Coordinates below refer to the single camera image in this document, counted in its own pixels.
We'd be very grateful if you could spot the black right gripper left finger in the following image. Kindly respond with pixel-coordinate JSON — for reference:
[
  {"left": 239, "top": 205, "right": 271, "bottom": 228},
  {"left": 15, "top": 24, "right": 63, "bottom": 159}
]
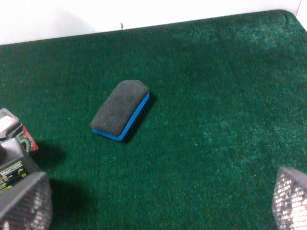
[{"left": 0, "top": 172, "right": 52, "bottom": 230}]

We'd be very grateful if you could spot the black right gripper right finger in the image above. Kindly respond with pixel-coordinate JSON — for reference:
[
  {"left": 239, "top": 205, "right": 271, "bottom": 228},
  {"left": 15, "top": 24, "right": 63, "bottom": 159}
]
[{"left": 272, "top": 167, "right": 307, "bottom": 230}]

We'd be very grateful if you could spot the grey pump bottle black cap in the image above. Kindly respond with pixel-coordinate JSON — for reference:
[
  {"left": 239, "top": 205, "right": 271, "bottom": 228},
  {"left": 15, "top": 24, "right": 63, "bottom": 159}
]
[{"left": 0, "top": 138, "right": 40, "bottom": 194}]

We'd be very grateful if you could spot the black red gum container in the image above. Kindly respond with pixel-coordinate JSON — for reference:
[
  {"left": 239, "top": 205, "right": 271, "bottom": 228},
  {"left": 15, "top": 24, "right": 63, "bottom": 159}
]
[{"left": 0, "top": 108, "right": 38, "bottom": 153}]

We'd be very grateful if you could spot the green velvet table cloth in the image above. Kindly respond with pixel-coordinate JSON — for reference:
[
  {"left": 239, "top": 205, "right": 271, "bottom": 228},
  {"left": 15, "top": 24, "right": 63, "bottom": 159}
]
[{"left": 0, "top": 10, "right": 307, "bottom": 230}]

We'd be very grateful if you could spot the black blue board eraser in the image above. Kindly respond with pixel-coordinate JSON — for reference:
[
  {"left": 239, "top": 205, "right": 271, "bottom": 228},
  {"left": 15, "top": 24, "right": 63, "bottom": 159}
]
[{"left": 90, "top": 80, "right": 150, "bottom": 141}]

